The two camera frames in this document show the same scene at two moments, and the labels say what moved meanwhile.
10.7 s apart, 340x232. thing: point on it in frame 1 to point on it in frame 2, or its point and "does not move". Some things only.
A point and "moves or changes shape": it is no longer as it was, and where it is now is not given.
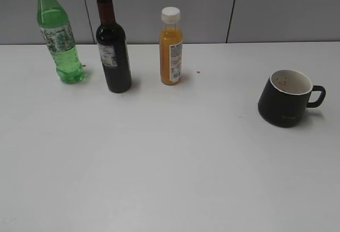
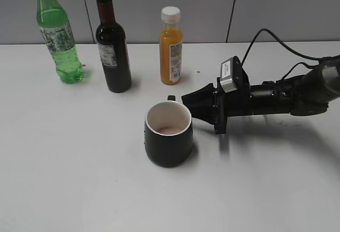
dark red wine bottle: (112, 46) does not move
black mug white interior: (285, 96) moves or changes shape
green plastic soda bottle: (54, 23) does not move
